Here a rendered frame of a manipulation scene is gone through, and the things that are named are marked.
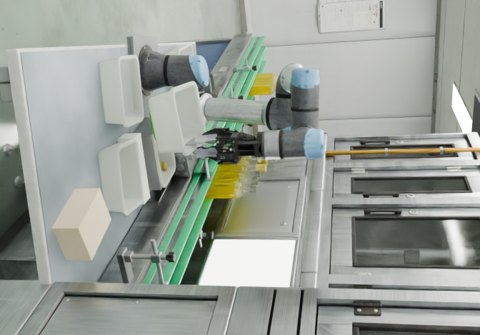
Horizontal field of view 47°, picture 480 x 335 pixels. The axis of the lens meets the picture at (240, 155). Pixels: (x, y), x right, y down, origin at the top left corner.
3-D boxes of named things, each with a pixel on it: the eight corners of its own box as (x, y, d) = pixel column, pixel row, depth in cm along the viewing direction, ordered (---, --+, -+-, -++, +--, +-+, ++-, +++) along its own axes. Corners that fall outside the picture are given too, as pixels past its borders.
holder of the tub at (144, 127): (143, 203, 208) (163, 202, 206) (128, 136, 195) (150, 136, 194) (157, 180, 223) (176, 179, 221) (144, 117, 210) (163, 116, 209)
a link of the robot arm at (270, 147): (281, 127, 144) (283, 157, 146) (263, 127, 145) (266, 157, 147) (277, 133, 137) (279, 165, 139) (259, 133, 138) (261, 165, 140)
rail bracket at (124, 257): (107, 289, 167) (178, 291, 163) (94, 244, 160) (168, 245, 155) (113, 279, 171) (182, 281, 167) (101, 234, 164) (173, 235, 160)
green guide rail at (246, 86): (193, 173, 225) (212, 173, 224) (193, 171, 225) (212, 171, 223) (254, 48, 378) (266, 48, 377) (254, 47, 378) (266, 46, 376)
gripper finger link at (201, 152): (181, 151, 144) (215, 149, 142) (186, 145, 149) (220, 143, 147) (182, 162, 144) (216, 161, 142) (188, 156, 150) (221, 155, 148)
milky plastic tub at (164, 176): (141, 191, 205) (164, 191, 203) (130, 136, 195) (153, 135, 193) (156, 168, 220) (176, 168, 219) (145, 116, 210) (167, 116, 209)
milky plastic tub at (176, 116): (138, 93, 136) (171, 88, 134) (167, 84, 158) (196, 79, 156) (153, 162, 140) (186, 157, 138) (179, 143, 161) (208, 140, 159)
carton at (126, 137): (128, 204, 193) (144, 204, 192) (117, 138, 186) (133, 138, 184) (134, 197, 199) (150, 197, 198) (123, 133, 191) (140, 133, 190)
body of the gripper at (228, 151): (212, 136, 139) (259, 135, 137) (219, 128, 147) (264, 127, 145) (214, 166, 141) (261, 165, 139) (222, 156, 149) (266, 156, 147)
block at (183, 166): (173, 178, 222) (190, 178, 221) (169, 157, 218) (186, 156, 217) (176, 173, 226) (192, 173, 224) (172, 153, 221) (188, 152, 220)
